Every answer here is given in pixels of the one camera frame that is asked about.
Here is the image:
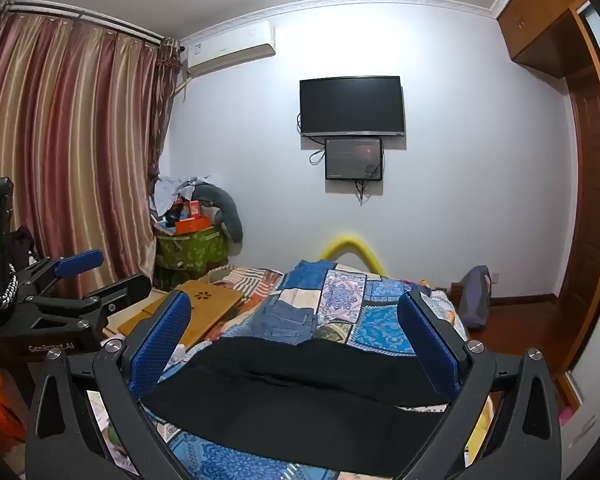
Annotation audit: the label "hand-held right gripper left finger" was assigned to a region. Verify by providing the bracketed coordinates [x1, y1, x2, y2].
[24, 290, 193, 480]

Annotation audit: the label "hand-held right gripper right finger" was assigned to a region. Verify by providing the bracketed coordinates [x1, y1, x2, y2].
[397, 290, 564, 480]

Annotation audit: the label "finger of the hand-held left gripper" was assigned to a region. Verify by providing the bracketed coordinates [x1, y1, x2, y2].
[40, 273, 153, 319]
[14, 248, 105, 298]

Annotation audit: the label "black pants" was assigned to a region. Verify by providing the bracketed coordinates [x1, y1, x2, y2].
[142, 336, 463, 478]

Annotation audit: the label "wooden lap desk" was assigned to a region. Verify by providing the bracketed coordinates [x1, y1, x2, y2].
[117, 280, 244, 351]

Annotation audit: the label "grey backpack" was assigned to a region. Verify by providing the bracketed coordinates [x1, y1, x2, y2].
[456, 265, 492, 331]

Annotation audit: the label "green patterned storage bag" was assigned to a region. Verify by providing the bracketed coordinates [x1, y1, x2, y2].
[153, 224, 230, 292]

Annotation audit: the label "orange cloth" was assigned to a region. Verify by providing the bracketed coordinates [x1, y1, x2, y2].
[0, 364, 29, 442]

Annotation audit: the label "patchwork patterned blanket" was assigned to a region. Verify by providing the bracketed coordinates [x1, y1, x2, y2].
[87, 259, 496, 480]

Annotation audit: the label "orange box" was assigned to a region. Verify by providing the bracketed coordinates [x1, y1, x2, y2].
[173, 215, 214, 235]

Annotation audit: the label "pile of light clothes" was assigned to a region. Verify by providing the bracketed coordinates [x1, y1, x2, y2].
[149, 175, 214, 217]

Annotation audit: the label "striped pink curtain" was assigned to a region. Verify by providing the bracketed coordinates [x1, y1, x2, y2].
[0, 10, 182, 292]

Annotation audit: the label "folded blue jeans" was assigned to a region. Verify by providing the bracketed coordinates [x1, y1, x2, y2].
[247, 300, 317, 346]

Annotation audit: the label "yellow foam tube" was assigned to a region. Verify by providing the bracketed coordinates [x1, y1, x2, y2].
[317, 232, 389, 277]

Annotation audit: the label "grey plush pillow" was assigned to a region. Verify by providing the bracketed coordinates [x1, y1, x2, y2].
[192, 185, 245, 244]

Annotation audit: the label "brown wooden door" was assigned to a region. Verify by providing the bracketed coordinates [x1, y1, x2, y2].
[554, 5, 600, 377]

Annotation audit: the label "white curtain rod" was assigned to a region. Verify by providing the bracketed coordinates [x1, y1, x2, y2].
[0, 0, 167, 45]

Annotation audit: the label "white air conditioner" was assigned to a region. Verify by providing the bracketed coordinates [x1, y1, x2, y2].
[180, 22, 277, 77]

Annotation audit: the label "brown wooden overhead cabinet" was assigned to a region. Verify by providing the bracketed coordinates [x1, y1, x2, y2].
[496, 0, 600, 79]

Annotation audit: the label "small black wall monitor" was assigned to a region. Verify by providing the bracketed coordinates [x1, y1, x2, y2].
[324, 136, 385, 181]

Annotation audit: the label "black wall television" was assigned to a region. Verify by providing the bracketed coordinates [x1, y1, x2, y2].
[299, 76, 407, 139]

